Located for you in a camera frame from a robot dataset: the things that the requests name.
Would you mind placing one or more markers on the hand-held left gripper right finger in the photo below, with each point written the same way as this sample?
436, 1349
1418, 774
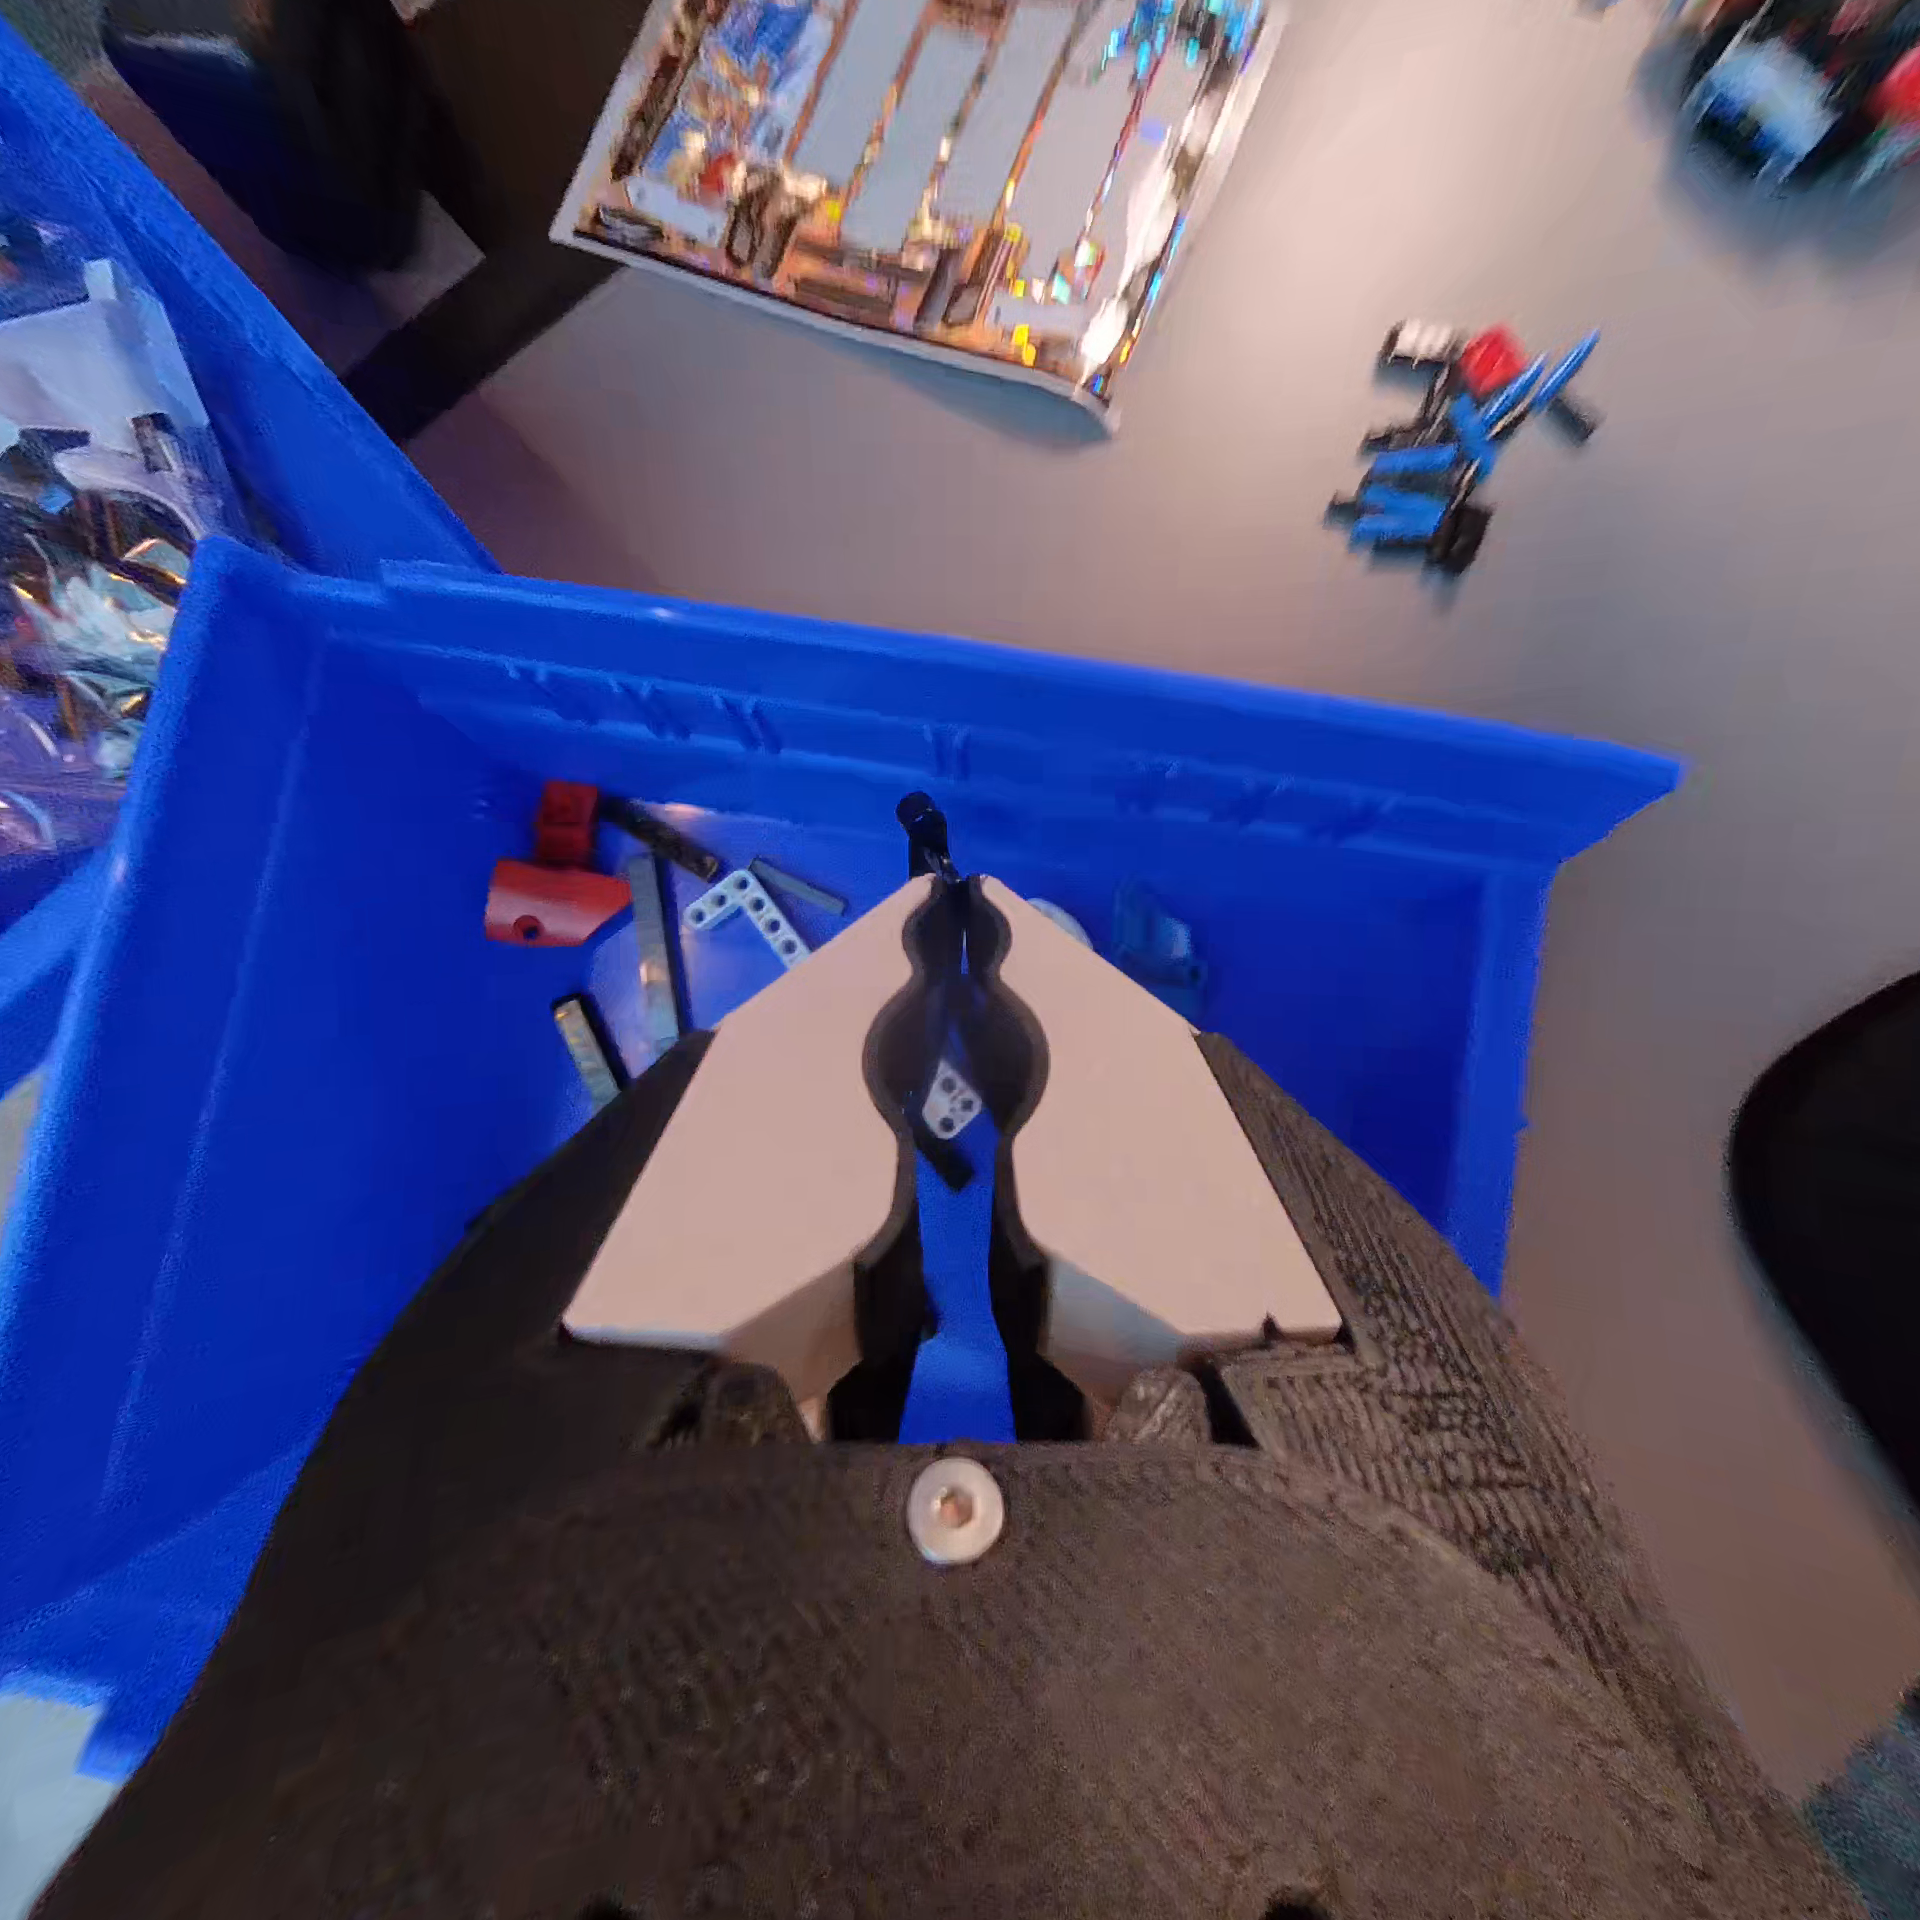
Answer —
1172, 1200

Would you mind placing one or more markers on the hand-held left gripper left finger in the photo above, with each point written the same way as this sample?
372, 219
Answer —
735, 1200

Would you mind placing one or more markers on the blue plastic bin white tag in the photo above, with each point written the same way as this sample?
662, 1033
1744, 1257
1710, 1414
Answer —
376, 1049

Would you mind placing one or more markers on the heap of black lego parts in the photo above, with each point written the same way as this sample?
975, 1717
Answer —
662, 931

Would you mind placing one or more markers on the pile of small lego pins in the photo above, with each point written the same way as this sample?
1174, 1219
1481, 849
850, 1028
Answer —
1455, 451

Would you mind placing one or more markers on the blue white lego race car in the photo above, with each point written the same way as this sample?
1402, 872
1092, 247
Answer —
1785, 77

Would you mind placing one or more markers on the crumpled clear plastic bag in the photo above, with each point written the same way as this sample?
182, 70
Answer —
90, 571

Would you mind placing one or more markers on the holographic sticker sheet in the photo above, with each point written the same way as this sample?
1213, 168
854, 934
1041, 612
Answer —
930, 165

